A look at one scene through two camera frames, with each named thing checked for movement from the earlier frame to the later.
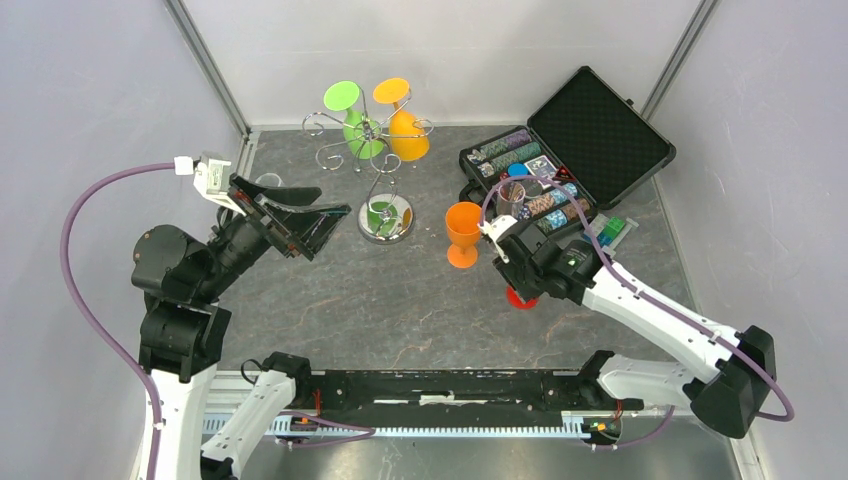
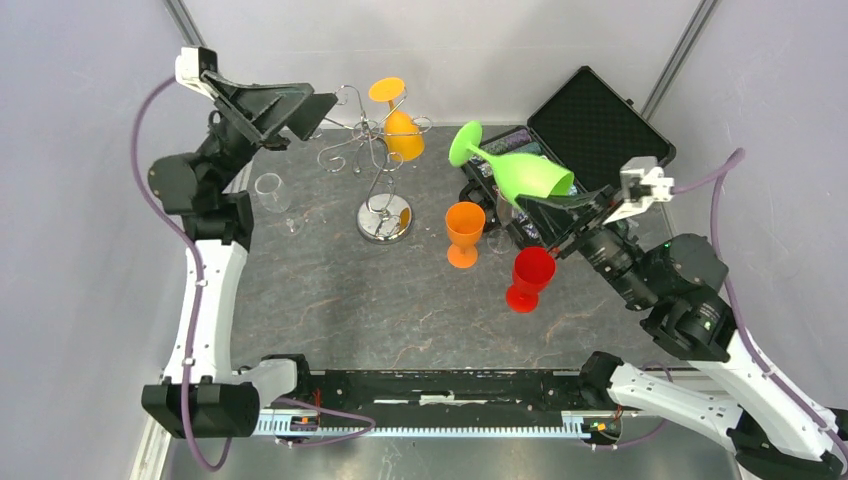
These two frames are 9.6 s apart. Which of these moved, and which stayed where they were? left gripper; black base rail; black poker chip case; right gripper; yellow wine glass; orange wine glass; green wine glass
Moved: green wine glass; left gripper; right gripper
Stayed: black poker chip case; yellow wine glass; black base rail; orange wine glass
